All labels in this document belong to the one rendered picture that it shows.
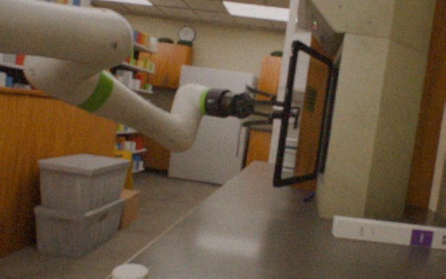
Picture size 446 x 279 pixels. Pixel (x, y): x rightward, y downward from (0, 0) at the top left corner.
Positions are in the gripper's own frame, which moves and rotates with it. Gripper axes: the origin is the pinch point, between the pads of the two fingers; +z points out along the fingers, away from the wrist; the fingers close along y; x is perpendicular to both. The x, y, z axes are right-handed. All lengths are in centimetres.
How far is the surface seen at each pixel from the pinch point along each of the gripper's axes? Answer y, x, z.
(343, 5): 27.7, -8.6, 16.2
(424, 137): -2, 40, 35
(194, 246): -26, -47, 9
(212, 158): -77, 387, -303
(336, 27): 22.1, -8.9, 15.3
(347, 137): -4.8, -6.3, 21.2
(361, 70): 12.4, -5.9, 22.4
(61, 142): -44, 90, -235
